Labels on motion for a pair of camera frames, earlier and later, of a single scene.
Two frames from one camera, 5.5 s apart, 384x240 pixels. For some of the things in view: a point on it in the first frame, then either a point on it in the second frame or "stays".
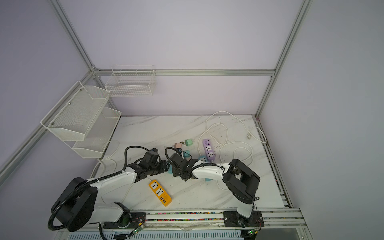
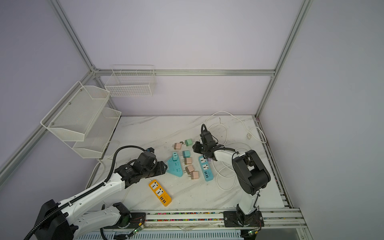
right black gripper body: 176,172 to 200,148
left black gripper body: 158,169 stays
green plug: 188,142 stays
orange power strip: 164,196 stays
